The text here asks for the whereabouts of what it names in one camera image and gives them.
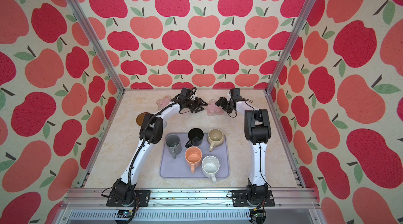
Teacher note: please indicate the grey mug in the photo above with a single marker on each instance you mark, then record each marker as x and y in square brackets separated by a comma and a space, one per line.
[173, 144]

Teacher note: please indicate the right aluminium frame post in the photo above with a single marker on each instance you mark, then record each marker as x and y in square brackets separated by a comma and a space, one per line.
[300, 22]

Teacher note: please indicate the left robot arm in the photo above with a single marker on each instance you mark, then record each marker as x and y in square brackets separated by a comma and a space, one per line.
[151, 133]

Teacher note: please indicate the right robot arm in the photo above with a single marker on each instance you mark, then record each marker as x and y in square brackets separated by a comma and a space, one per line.
[257, 131]

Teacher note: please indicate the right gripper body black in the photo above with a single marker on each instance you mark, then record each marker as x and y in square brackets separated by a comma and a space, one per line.
[225, 104]

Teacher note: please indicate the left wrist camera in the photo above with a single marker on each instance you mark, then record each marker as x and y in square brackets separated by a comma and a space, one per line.
[185, 93]

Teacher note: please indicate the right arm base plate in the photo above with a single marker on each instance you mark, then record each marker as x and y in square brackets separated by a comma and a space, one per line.
[240, 199]

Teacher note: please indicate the lavender silicone tray mat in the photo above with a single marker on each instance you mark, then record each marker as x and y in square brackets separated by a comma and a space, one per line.
[178, 167]

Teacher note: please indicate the pink flower coaster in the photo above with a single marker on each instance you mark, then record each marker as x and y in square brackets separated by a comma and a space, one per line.
[163, 102]
[213, 109]

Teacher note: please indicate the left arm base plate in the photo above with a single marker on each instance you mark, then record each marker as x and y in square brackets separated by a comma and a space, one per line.
[143, 197]

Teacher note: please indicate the beige mug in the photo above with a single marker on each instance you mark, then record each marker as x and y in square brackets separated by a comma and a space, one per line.
[215, 138]

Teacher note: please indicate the white mug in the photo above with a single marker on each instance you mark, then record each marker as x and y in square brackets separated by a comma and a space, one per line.
[210, 167]

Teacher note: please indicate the black mug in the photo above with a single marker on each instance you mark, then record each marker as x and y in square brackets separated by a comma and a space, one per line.
[195, 137]

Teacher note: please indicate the aluminium frame post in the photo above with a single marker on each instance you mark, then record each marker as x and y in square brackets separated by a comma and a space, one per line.
[95, 43]
[300, 22]

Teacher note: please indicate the left aluminium frame post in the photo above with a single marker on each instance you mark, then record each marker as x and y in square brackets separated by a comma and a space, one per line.
[95, 43]

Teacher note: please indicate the orange mug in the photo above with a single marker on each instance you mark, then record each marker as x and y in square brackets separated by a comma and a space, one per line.
[193, 157]

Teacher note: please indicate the brown round coaster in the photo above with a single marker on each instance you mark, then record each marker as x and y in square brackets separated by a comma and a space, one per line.
[140, 118]

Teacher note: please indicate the front aluminium rail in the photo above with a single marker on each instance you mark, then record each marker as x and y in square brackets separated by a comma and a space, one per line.
[294, 205]

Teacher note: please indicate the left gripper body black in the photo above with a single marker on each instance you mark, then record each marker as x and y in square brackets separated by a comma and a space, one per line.
[193, 106]

